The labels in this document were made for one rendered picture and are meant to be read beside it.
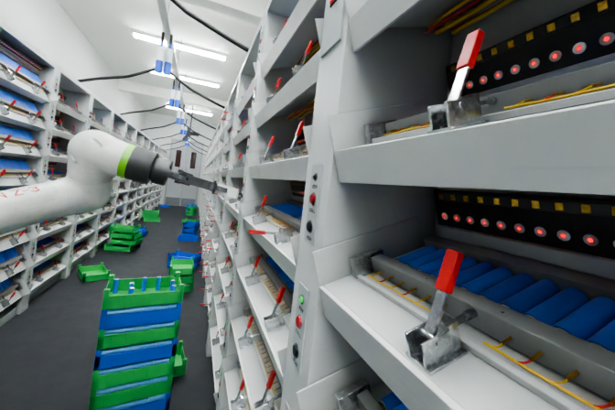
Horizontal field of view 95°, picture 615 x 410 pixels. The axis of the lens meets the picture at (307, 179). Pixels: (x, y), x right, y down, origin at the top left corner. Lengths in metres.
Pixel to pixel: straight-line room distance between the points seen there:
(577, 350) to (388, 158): 0.19
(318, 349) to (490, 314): 0.24
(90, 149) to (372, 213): 0.69
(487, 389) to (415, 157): 0.18
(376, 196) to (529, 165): 0.26
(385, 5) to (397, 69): 0.12
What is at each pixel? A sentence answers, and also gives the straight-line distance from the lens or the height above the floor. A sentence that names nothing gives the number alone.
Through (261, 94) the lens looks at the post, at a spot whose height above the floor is 1.39.
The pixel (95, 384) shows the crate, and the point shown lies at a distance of 1.63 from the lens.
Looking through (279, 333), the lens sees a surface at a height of 0.75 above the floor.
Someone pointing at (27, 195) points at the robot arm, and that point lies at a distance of 0.89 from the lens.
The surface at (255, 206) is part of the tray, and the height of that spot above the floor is 0.97.
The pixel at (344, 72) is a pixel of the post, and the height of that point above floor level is 1.23.
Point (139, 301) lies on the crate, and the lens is 1.48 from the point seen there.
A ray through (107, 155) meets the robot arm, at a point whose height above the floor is 1.08.
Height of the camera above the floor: 1.06
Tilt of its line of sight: 2 degrees up
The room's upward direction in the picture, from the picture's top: 6 degrees clockwise
